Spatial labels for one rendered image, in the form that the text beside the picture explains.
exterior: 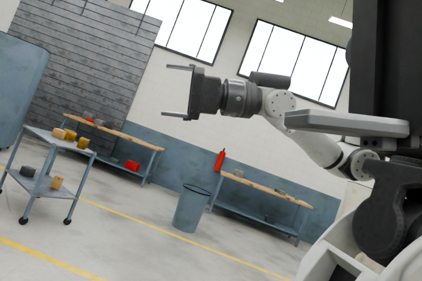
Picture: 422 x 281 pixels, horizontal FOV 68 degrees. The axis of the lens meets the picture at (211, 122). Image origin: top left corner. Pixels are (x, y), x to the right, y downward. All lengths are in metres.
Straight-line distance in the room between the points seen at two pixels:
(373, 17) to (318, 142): 0.59
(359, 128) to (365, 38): 0.08
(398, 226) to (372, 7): 0.42
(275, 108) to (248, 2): 7.71
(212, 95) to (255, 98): 0.10
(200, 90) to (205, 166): 6.88
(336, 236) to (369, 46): 0.49
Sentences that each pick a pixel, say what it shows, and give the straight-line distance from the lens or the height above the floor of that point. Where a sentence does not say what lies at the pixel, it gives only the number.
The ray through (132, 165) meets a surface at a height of 0.33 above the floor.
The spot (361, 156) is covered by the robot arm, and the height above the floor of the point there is 1.46.
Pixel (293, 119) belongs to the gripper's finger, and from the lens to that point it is 0.16.
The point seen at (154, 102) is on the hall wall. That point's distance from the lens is 7.79.
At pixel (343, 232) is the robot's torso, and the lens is 0.67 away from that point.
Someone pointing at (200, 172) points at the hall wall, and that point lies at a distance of 7.57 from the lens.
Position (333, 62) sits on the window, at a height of 4.21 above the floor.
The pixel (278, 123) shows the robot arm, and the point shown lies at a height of 1.48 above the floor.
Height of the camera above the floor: 1.37
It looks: 4 degrees up
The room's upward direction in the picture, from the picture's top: 20 degrees clockwise
